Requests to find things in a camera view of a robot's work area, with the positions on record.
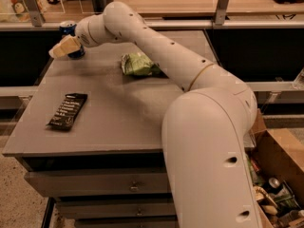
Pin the blue pepsi can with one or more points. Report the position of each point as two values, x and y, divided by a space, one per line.
68 28

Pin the grey drawer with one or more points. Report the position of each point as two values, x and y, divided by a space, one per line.
153 222
99 182
117 208

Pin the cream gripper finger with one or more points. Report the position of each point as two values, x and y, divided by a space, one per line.
67 45

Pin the middle grey drawer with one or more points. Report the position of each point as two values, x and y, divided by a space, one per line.
117 208

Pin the silver can in box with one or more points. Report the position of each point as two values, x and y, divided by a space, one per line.
274 183

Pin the cardboard box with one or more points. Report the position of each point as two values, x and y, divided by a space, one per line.
278 153

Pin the green jalapeno chip bag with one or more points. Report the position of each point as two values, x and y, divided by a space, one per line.
138 64

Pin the top grey drawer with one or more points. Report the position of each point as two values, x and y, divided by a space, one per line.
99 182

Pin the grey drawer cabinet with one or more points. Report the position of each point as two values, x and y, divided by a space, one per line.
120 115

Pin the right metal bracket post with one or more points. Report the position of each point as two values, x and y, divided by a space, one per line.
220 13

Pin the orange snack bag background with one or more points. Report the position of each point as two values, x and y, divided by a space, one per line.
13 11

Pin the left metal bracket post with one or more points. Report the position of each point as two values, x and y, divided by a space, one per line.
35 14

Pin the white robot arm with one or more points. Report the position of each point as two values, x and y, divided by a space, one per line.
202 131

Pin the black snack bar wrapper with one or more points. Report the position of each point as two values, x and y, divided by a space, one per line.
67 112

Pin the bottom grey drawer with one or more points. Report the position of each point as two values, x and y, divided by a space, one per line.
153 222

